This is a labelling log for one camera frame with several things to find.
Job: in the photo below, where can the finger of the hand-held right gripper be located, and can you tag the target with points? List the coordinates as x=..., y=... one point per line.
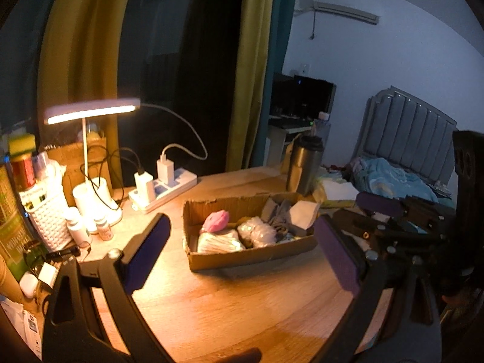
x=355, y=225
x=380, y=203

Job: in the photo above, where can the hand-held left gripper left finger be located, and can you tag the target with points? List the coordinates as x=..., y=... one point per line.
x=149, y=249

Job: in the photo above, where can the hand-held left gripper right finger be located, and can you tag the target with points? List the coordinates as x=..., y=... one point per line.
x=336, y=253

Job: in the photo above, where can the white face mask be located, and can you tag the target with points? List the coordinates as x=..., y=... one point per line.
x=219, y=242

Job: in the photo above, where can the pink plush toy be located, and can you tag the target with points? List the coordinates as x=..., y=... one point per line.
x=215, y=222

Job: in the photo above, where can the clear plastic bag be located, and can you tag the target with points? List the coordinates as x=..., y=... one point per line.
x=259, y=231

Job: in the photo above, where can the cardboard box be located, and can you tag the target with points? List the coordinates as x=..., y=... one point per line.
x=245, y=259

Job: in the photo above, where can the person's left hand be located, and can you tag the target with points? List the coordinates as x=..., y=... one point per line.
x=238, y=357

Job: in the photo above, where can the blue blanket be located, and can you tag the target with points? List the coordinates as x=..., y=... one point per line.
x=389, y=177

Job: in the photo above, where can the yellow tissue pack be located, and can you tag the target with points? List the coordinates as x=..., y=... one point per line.
x=336, y=191

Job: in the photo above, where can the white power strip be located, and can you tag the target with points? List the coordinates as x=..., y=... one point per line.
x=170, y=193

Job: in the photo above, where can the grey padded headboard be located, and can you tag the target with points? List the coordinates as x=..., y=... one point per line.
x=408, y=136

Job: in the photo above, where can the white desk lamp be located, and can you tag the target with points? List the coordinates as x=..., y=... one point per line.
x=94, y=200

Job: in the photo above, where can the white bottle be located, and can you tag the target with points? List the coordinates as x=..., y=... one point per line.
x=77, y=227

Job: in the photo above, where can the steel tumbler with black lid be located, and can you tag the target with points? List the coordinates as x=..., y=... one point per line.
x=302, y=166

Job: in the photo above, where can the black flashlight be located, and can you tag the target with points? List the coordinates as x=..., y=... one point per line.
x=64, y=253

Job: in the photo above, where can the clear water bottle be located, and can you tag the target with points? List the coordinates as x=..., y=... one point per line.
x=322, y=126

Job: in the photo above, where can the white woven basket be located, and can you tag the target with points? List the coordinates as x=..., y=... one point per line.
x=47, y=219

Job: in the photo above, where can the white side desk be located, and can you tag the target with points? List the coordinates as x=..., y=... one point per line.
x=278, y=140

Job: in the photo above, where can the brown paper bag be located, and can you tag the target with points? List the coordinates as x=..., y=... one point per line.
x=72, y=158

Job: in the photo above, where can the large black monitor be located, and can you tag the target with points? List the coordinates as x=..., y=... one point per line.
x=315, y=98

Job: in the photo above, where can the white earbud case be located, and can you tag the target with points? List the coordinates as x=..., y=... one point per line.
x=28, y=285

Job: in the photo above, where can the green-labelled bag of cups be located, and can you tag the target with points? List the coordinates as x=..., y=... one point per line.
x=15, y=227

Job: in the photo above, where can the small black monitor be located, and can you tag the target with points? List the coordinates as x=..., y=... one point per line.
x=283, y=94

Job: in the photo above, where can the red jar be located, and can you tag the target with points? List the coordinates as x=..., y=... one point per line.
x=23, y=172

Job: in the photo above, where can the yellow green sponge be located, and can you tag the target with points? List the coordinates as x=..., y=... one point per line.
x=22, y=144

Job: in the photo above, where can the dark window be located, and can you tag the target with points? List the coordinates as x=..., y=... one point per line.
x=181, y=64

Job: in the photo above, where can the yellow curtain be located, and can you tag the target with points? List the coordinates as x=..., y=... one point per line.
x=251, y=64
x=83, y=45

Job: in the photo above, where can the white air conditioner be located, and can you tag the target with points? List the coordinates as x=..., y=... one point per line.
x=346, y=12

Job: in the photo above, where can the teal curtain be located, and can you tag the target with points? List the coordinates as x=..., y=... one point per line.
x=26, y=64
x=281, y=26

